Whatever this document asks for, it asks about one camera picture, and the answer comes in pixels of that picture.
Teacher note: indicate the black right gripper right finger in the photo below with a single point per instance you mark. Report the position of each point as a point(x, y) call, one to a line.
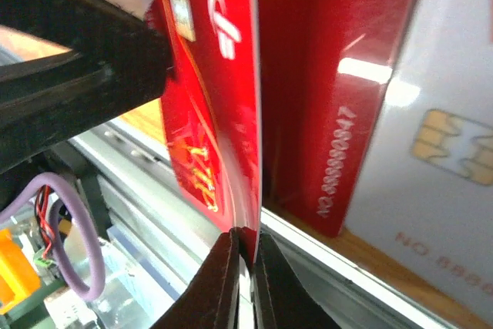
point(279, 298)

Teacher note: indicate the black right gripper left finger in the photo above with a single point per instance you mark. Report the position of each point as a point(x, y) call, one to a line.
point(211, 299)

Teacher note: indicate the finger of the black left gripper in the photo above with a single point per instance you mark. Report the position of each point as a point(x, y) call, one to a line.
point(113, 63)

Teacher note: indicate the red vip card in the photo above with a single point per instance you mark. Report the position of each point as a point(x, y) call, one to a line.
point(325, 67)
point(211, 109)

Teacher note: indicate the white card centre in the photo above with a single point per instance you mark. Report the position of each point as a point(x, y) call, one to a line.
point(424, 195)

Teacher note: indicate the orange plastic part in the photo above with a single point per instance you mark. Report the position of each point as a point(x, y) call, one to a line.
point(19, 280)

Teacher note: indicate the aluminium rail base front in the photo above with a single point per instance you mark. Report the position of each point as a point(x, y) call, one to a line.
point(143, 201)

